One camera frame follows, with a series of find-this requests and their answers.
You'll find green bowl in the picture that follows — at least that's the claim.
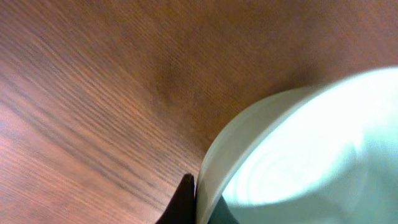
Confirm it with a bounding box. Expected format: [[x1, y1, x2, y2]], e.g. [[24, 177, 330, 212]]
[[196, 67, 397, 223]]

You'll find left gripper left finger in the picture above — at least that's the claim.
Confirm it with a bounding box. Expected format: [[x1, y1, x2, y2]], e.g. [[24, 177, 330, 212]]
[[155, 173, 196, 224]]

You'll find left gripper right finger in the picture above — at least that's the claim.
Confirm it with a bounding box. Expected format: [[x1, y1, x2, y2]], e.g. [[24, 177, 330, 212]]
[[208, 196, 239, 224]]

